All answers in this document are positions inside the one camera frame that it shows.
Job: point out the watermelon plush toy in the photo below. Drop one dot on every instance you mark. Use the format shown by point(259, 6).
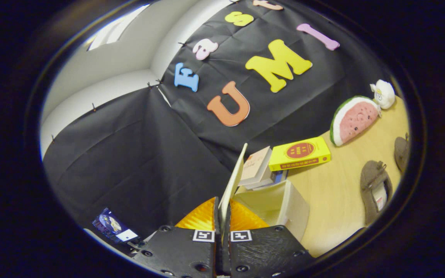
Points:
point(355, 119)

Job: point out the white plush toy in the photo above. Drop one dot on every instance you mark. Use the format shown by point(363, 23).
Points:
point(384, 94)

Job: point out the large ceiling light panel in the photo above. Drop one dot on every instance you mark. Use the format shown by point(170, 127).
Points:
point(114, 29)

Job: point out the blue printed card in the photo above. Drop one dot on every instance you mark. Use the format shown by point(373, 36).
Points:
point(112, 226)

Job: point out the yellow book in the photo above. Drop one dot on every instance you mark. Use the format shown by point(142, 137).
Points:
point(299, 154)

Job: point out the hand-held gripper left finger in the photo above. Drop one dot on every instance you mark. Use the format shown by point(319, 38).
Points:
point(180, 251)

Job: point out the beige storage box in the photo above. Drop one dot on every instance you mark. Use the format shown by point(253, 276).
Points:
point(284, 208)

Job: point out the brown fuzzy slipper shoe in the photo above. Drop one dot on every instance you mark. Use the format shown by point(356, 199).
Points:
point(401, 152)
point(373, 181)

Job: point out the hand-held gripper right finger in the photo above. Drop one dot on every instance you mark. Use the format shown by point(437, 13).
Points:
point(265, 251)

